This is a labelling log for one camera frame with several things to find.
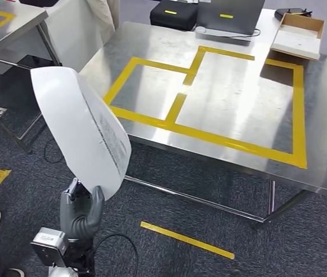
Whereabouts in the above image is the white curved plastic part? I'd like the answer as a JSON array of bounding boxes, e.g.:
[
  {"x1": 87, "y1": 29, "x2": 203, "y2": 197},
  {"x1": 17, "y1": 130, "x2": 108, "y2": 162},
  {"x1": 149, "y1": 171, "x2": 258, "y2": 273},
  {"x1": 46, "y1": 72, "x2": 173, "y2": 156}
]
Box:
[{"x1": 30, "y1": 66, "x2": 132, "y2": 201}]

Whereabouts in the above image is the steel workbench table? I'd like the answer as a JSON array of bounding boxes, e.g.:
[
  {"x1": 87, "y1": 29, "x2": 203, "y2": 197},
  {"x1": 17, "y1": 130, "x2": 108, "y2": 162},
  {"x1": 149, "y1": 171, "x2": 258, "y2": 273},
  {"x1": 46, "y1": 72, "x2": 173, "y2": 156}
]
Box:
[
  {"x1": 0, "y1": 0, "x2": 61, "y2": 155},
  {"x1": 79, "y1": 8, "x2": 327, "y2": 232}
]

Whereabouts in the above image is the black carry case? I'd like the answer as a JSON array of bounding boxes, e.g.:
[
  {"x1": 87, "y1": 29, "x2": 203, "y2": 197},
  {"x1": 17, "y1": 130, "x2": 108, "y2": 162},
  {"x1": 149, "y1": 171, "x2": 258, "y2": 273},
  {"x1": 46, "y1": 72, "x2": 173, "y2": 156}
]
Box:
[{"x1": 150, "y1": 0, "x2": 198, "y2": 31}]

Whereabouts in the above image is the grey laptop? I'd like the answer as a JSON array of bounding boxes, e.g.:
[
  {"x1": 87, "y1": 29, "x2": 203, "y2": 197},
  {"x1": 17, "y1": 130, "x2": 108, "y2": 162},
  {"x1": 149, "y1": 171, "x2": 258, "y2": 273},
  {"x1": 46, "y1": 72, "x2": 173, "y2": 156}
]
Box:
[{"x1": 195, "y1": 0, "x2": 266, "y2": 47}]

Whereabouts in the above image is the cardboard tray box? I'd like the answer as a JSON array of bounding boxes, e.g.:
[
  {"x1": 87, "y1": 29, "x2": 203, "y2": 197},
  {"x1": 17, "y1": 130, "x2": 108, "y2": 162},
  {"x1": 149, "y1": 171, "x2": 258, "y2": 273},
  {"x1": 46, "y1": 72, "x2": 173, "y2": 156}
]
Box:
[{"x1": 270, "y1": 13, "x2": 325, "y2": 61}]

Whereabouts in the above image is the black pouch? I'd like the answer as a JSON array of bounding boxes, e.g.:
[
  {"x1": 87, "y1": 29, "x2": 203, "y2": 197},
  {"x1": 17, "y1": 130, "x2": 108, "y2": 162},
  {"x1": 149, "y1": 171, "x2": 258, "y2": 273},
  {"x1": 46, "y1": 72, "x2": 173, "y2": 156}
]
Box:
[{"x1": 274, "y1": 8, "x2": 313, "y2": 22}]

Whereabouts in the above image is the black rounded object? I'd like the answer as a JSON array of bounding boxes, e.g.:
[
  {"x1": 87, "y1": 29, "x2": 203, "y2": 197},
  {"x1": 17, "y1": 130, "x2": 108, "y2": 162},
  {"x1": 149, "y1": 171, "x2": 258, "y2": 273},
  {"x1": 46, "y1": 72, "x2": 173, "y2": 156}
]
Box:
[{"x1": 19, "y1": 0, "x2": 60, "y2": 8}]

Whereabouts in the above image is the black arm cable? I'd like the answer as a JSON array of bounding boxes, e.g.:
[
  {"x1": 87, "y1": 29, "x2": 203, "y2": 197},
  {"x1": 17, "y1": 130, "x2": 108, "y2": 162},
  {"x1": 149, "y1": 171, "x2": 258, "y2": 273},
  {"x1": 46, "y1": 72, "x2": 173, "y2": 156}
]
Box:
[{"x1": 92, "y1": 234, "x2": 139, "y2": 277}]

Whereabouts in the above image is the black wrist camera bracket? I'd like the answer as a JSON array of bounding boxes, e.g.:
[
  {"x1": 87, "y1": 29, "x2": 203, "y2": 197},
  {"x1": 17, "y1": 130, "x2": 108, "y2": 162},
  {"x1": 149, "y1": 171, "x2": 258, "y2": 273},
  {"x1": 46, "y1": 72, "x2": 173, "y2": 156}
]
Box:
[{"x1": 65, "y1": 237, "x2": 97, "y2": 277}]

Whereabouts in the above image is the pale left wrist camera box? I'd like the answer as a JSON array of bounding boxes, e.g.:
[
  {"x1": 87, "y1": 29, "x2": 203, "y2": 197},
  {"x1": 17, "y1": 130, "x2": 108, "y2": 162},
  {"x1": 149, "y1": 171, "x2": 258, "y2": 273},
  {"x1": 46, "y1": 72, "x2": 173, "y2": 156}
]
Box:
[{"x1": 30, "y1": 227, "x2": 69, "y2": 268}]

